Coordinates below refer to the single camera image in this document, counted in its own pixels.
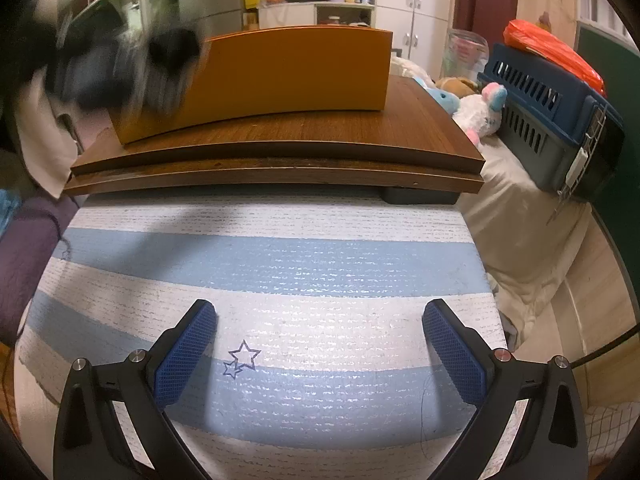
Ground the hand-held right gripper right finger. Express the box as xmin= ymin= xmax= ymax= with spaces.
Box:
xmin=423 ymin=298 xmax=589 ymax=480

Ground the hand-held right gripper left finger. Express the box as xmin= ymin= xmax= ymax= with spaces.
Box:
xmin=52 ymin=299 xmax=217 ymax=480

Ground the orange cardboard box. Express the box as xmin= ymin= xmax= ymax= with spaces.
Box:
xmin=109 ymin=25 xmax=394 ymax=147

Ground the brown wooden desktop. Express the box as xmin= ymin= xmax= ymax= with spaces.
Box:
xmin=64 ymin=74 xmax=486 ymax=197

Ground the beige bedding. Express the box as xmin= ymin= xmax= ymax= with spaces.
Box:
xmin=456 ymin=132 xmax=593 ymax=343

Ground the blue and white striped mat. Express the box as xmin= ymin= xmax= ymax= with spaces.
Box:
xmin=14 ymin=191 xmax=508 ymax=480

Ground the beige hanging jacket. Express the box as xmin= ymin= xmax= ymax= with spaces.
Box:
xmin=17 ymin=67 xmax=83 ymax=198

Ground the white open shelf unit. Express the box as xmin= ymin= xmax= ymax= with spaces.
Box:
xmin=256 ymin=0 xmax=377 ymax=30

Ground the purple cloth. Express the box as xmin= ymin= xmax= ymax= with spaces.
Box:
xmin=0 ymin=194 xmax=80 ymax=347

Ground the white unicorn plush toy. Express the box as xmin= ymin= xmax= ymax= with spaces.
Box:
xmin=452 ymin=82 xmax=509 ymax=149

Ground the blue and grey pet carrier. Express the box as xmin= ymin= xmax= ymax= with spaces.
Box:
xmin=476 ymin=42 xmax=626 ymax=204

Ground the white cabinet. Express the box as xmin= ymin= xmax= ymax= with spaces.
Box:
xmin=374 ymin=0 xmax=454 ymax=75

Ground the blue plush toy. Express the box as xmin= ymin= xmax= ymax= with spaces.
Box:
xmin=424 ymin=85 xmax=461 ymax=114

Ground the brown plush toy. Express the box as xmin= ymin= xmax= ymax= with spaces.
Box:
xmin=434 ymin=76 xmax=479 ymax=98

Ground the clear plastic bag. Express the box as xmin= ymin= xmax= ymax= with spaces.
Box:
xmin=442 ymin=29 xmax=489 ymax=82

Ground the orange plastic bag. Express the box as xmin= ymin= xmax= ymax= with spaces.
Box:
xmin=502 ymin=19 xmax=609 ymax=99

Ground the green chalkboard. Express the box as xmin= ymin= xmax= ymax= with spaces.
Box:
xmin=574 ymin=19 xmax=640 ymax=181

